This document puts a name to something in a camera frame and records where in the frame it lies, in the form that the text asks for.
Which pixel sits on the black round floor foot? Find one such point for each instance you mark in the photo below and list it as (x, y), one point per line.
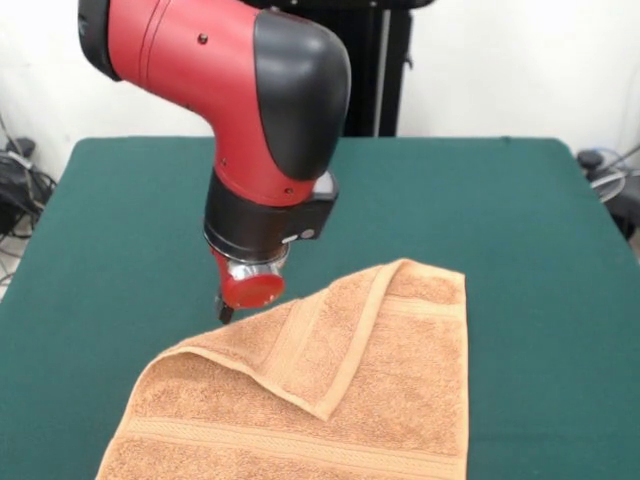
(591, 159)

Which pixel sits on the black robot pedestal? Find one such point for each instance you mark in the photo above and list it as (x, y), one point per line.
(380, 75)

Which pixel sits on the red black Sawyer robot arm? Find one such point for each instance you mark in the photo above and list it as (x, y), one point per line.
(225, 100)

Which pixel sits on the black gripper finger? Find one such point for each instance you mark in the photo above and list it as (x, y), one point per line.
(225, 312)

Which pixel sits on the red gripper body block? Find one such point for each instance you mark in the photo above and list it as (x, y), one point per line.
(255, 290)

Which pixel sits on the tan terry towel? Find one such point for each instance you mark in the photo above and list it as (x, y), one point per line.
(350, 375)

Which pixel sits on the dark green table cloth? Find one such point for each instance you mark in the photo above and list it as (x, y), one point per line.
(500, 200)

